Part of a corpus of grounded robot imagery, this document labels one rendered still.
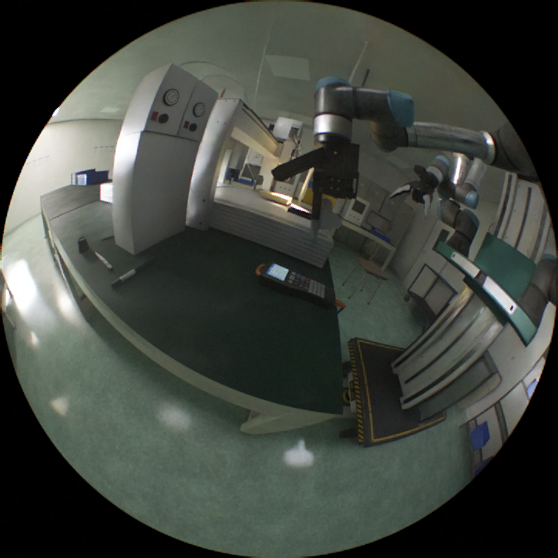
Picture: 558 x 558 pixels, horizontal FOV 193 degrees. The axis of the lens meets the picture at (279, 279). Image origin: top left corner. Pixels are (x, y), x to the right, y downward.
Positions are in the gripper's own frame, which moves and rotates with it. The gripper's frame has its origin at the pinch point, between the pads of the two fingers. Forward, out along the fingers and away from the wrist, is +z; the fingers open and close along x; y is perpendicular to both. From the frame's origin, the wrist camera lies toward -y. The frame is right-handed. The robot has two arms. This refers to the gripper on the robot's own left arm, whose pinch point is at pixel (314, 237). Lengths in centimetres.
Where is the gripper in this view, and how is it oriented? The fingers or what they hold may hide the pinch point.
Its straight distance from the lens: 35.2
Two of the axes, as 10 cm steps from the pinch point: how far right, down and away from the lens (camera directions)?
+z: -0.6, 8.7, 5.0
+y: 9.6, 1.8, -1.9
